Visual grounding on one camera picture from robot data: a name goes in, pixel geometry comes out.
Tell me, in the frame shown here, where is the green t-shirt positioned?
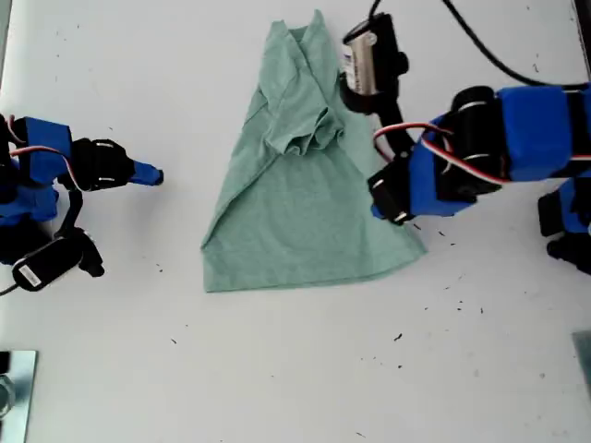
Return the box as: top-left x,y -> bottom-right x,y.
200,8 -> 428,294

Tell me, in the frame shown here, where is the steel base plate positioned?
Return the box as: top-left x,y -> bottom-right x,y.
0,349 -> 39,443

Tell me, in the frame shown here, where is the red white servo wire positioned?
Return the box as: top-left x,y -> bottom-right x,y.
6,114 -> 84,191
372,120 -> 505,186

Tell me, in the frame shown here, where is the black camera stalk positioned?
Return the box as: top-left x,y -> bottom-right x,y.
54,186 -> 106,279
339,78 -> 416,161

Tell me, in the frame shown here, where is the black camera box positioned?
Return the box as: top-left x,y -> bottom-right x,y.
11,233 -> 91,293
341,12 -> 411,96

